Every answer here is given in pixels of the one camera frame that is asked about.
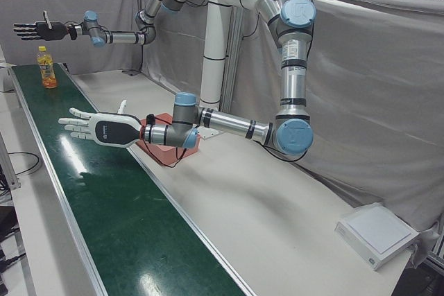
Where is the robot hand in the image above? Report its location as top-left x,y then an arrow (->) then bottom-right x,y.
12,10 -> 70,42
58,99 -> 144,147

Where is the pink plastic basket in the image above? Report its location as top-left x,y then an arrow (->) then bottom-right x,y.
135,111 -> 202,167

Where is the orange juice bottle yellow cap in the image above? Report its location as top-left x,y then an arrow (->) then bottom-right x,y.
36,45 -> 58,89

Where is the white box with knob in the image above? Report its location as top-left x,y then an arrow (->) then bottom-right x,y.
0,63 -> 15,93

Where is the green belt conveyor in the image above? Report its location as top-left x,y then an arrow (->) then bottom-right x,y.
6,62 -> 257,296

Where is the aluminium table leg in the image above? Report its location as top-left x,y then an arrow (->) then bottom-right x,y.
0,132 -> 20,191

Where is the white robot torso column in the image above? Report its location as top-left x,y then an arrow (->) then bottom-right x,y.
169,0 -> 292,110

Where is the grey fabric curtain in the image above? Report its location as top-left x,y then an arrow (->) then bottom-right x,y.
0,0 -> 444,269

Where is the flat white box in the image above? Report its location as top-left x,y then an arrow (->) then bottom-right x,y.
334,202 -> 420,272

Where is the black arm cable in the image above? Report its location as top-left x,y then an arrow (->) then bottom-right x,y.
147,115 -> 195,168

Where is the aluminium profile post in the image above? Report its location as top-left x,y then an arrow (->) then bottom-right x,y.
221,6 -> 246,113

